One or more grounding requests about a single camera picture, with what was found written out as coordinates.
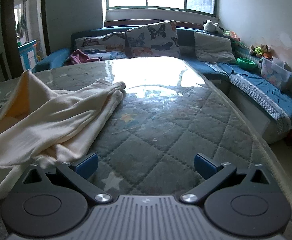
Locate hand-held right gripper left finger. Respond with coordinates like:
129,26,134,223
22,153,114,205

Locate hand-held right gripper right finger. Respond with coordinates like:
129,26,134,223
180,152,278,204

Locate cream pants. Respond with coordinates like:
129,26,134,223
0,69,126,204

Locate quilted grey table mat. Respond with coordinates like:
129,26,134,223
0,57,292,240

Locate blue side mattress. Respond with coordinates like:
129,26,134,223
203,60,292,137

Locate pink garment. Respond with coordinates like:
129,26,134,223
64,49,99,66

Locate green bowl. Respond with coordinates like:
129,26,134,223
237,57,258,71

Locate blue butterfly print pillow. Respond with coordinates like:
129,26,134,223
82,50,128,62

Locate clear plastic storage box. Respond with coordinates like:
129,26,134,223
260,56,292,92

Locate grey cushion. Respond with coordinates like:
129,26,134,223
193,31,238,64

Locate flat butterfly print cushion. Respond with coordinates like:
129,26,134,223
74,32,126,53

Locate light blue cabinet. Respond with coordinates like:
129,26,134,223
18,40,38,71

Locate brown green plush toy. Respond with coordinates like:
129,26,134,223
249,44,273,59

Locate blue sofa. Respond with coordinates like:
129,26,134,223
32,26,292,144

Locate orange green toy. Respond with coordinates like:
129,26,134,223
223,29,241,43

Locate large butterfly print cushion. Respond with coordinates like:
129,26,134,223
125,20,181,58

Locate panda plush toy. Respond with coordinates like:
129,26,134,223
203,20,224,34

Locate dark wooden door frame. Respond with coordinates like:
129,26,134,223
0,0,51,79

